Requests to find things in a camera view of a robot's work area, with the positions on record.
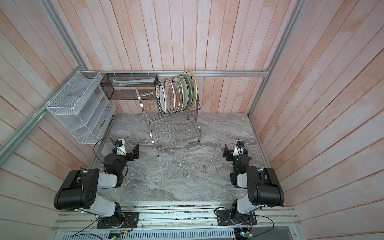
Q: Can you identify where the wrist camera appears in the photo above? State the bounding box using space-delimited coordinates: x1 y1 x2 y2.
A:
233 139 245 156
113 139 127 156

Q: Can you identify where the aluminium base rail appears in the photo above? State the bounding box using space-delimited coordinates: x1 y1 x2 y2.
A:
52 202 307 240

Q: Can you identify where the white plate dark green rim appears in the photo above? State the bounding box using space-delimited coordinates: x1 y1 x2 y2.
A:
156 80 167 117

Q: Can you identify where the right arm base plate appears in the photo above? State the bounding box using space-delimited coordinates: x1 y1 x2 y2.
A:
214 208 257 226

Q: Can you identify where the star pattern orange rim plate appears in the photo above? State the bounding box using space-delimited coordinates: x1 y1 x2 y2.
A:
183 70 198 110

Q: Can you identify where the right aluminium frame bar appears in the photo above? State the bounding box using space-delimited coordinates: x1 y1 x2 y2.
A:
247 1 308 117

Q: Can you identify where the aluminium frame bar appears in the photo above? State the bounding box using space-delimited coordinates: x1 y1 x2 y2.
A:
247 1 308 117
1 65 85 167

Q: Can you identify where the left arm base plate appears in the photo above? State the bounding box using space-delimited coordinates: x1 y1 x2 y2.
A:
97 212 140 229

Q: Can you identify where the cream floral plate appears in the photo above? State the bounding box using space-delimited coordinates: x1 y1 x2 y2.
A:
178 75 189 111

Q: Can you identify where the white plate green outline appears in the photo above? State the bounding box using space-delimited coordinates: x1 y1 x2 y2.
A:
172 77 183 113

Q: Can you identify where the steel two-tier dish rack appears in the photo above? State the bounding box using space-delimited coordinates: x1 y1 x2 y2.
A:
136 89 202 156

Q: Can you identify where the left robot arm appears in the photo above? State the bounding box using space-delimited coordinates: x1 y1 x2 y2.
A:
54 145 139 229

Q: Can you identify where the white wire mesh shelf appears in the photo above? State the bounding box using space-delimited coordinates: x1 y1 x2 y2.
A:
47 71 116 145

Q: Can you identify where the black mesh wall basket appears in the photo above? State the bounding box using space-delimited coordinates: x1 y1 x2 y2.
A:
100 73 158 101

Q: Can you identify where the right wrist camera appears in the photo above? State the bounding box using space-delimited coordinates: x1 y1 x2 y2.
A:
233 139 245 156

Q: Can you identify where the horizontal aluminium wall bar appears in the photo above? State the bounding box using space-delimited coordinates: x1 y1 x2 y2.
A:
81 70 269 78

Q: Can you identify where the left aluminium frame bar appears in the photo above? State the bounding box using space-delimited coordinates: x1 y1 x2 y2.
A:
1 65 85 167

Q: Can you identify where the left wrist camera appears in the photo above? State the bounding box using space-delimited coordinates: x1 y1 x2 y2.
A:
113 139 127 156

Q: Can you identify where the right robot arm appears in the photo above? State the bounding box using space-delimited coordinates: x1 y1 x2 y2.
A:
223 141 284 225

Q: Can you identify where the mint green flower plate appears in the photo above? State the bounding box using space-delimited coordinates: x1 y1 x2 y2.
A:
182 74 193 110

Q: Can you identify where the orange sunburst plate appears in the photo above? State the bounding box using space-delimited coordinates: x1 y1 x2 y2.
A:
169 82 181 114
165 79 176 115

